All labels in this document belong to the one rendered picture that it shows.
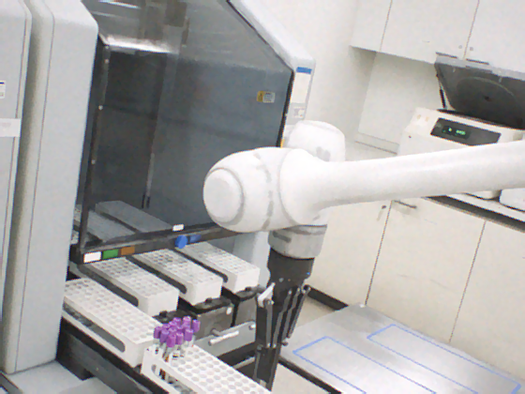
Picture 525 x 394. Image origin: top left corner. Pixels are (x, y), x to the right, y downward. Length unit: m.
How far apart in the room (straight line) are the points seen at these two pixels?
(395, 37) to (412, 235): 1.17
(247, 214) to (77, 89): 0.54
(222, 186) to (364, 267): 2.88
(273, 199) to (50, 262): 0.63
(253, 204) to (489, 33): 2.95
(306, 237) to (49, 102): 0.53
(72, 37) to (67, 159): 0.23
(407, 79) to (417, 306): 1.46
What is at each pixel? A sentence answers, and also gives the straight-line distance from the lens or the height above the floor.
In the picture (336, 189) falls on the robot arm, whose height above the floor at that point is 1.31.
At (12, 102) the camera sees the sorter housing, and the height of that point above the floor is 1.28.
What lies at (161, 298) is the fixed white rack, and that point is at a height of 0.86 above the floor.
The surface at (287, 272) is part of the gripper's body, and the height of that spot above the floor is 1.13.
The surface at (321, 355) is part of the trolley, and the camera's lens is 1.48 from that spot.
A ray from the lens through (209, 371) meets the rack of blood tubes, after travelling 1.23.
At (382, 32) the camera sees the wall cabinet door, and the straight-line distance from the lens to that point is 3.91.
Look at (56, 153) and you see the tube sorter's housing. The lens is 1.25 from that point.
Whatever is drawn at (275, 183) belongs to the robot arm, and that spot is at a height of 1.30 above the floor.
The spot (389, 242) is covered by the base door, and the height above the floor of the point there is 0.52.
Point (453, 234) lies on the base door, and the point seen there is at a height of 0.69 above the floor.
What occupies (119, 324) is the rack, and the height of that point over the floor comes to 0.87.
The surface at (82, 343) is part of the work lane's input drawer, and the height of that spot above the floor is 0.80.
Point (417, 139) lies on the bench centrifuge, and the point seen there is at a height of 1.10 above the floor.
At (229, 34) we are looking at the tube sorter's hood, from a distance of 1.63.
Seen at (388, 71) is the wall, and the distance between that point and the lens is 4.25.
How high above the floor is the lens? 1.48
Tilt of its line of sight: 14 degrees down
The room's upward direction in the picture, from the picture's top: 12 degrees clockwise
